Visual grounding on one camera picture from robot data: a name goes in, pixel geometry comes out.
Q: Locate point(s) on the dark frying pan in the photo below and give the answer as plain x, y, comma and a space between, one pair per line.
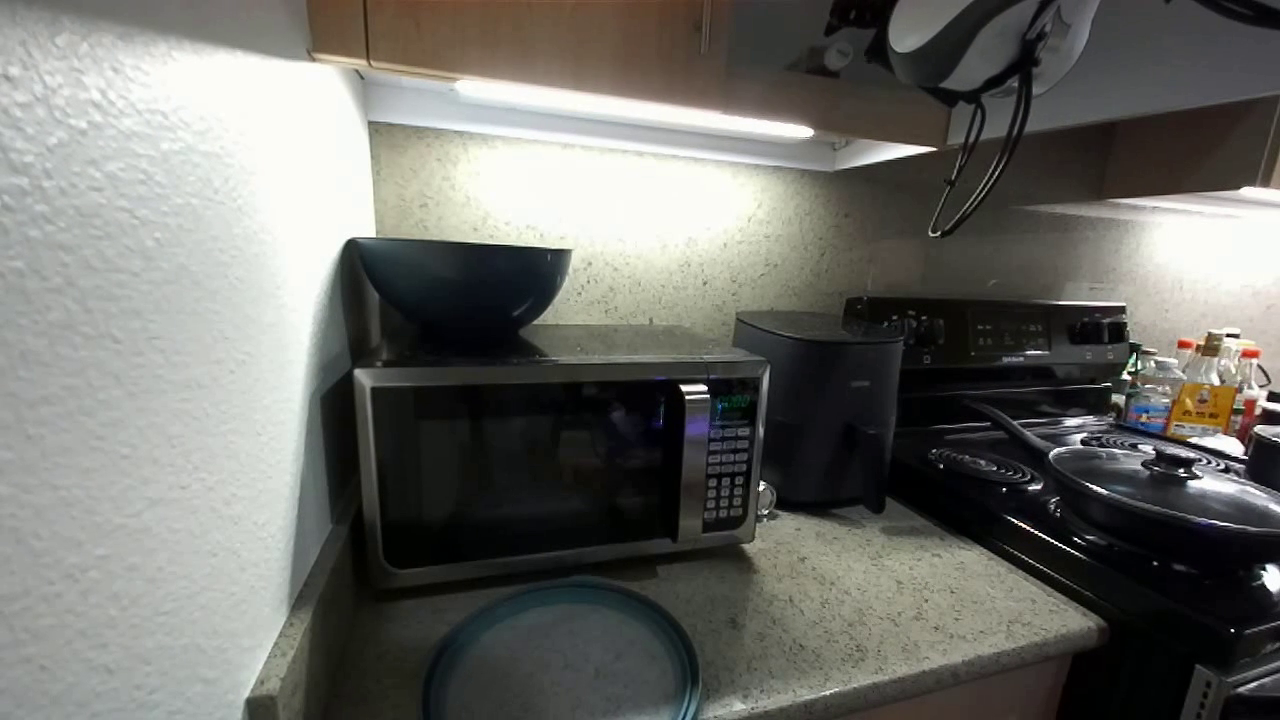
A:
1147, 524

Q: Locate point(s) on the clear bottle with blue label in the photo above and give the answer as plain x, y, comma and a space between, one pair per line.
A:
1154, 398

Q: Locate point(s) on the dark blue bowl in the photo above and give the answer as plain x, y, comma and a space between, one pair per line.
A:
462, 286

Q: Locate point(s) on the small clear bottle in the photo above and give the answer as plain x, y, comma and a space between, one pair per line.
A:
767, 502

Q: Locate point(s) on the black and silver microwave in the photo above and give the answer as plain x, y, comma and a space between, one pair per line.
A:
535, 465

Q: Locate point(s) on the red-capped sauce bottle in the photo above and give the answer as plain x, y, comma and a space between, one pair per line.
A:
1255, 383

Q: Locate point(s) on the wooden wall cabinet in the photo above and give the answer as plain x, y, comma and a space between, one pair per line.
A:
560, 32

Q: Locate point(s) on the blue-rimmed plate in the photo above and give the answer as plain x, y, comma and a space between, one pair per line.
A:
565, 660

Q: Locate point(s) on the yellow oil bottle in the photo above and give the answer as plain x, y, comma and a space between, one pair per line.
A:
1206, 400

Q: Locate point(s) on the wooden base cabinet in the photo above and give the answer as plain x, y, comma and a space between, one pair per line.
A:
960, 693

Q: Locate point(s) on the black air fryer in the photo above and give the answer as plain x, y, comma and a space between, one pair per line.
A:
825, 414

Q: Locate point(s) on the dark jar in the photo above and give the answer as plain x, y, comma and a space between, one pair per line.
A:
1264, 459

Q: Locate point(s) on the large coil burner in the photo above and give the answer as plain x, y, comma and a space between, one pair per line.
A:
986, 465

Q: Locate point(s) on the range hood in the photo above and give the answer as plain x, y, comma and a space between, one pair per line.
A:
1173, 162

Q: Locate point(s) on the under-cabinet light strip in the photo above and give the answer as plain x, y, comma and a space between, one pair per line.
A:
625, 104

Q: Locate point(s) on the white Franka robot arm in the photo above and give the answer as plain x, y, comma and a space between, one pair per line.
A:
973, 32

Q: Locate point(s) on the black electric stove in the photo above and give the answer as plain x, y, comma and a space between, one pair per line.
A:
986, 344

